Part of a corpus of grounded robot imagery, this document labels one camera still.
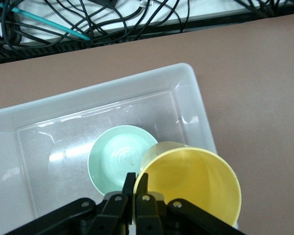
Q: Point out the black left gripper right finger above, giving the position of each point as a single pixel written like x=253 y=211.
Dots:
x=148 y=215

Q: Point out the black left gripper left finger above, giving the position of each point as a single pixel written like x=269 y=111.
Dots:
x=112 y=215

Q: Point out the yellow plastic cup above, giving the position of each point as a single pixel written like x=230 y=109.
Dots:
x=191 y=176

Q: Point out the mint green bowl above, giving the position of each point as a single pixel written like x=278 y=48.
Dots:
x=112 y=156

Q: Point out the clear plastic box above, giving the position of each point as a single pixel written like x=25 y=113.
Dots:
x=63 y=110

